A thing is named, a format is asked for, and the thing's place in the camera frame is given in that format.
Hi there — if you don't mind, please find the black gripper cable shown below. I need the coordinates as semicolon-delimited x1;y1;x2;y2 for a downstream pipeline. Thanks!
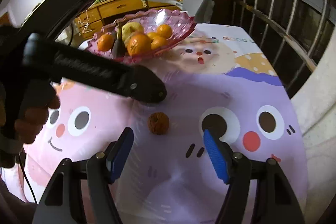
18;152;39;205

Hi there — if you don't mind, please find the yellow lemon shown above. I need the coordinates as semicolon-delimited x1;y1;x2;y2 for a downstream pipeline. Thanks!
146;32;158;40

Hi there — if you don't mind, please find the cartoon printed bed sheet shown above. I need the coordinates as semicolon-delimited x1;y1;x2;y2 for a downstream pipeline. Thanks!
1;24;307;223

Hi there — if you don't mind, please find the large orange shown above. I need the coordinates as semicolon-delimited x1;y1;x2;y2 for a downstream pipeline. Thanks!
97;34;114;52
127;33;151;56

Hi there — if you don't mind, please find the small orange tangerine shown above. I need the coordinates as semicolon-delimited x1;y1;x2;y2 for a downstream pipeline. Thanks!
151;36;167;50

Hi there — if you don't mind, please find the dark overripe banana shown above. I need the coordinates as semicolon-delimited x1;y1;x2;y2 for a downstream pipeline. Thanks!
112;21;126;59

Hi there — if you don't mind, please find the yellow pear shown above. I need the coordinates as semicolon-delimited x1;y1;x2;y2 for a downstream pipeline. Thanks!
122;22;143;42

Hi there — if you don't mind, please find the left hand on grip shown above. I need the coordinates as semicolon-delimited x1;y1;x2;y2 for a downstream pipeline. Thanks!
15;83;60;144

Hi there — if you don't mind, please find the wooden desk with drawers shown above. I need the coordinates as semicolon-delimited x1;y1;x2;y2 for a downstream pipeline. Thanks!
75;0;181;39

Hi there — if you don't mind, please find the pink plastic fruit tray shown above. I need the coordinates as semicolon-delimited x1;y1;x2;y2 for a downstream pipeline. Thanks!
85;9;196;64

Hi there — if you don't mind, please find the metal window railing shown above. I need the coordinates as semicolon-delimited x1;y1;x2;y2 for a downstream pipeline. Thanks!
225;0;336;93

